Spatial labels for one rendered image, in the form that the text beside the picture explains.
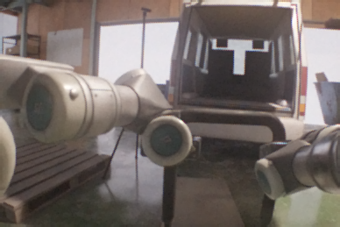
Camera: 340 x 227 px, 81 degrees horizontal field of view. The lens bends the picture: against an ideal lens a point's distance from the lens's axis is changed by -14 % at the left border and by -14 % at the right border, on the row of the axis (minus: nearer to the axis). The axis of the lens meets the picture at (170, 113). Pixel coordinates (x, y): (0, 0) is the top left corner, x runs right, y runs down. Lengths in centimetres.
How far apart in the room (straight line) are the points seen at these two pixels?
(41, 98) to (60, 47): 587
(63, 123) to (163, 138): 17
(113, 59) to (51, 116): 701
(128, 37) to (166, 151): 679
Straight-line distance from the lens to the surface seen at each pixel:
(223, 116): 63
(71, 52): 587
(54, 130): 25
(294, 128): 244
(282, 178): 42
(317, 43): 660
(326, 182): 32
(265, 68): 432
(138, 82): 39
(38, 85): 27
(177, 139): 36
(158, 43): 668
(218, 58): 432
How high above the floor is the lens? 83
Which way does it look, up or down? 8 degrees down
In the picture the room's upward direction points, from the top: 3 degrees clockwise
